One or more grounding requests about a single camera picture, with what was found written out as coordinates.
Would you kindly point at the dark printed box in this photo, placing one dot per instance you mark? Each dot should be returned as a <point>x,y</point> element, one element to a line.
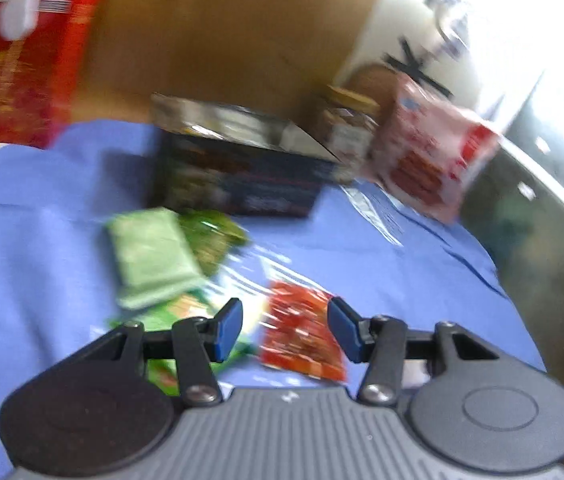
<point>242,180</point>

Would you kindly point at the red packet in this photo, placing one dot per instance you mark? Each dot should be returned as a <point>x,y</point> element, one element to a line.
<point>302,330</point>

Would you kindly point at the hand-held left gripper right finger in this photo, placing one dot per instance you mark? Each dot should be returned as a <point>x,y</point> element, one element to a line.
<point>342,329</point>

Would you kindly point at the black tape cross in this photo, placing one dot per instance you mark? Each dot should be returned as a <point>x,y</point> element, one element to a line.
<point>414,67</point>

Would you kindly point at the round wooden board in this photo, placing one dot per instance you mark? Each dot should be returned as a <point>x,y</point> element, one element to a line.
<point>368,80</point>

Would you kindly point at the large pink snack bag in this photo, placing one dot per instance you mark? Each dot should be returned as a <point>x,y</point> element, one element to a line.
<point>427,155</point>

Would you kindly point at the dark green packet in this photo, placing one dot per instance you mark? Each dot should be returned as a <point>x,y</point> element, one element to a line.
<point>212,240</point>

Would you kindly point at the green and orange packet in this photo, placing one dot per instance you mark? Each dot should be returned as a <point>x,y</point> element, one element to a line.
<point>182,307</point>

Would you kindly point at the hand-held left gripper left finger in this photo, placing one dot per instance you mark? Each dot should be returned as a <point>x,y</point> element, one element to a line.
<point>226,330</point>

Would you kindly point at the light green packet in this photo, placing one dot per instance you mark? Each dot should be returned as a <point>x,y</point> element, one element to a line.
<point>149,255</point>

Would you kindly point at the clear jar with gold lid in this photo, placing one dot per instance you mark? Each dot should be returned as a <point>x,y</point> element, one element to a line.
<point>347,127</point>

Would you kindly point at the red gift bag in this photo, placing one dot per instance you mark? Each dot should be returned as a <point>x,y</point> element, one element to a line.
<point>17,75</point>

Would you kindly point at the blue printed tablecloth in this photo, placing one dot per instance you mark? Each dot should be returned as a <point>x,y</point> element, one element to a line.
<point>37,240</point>

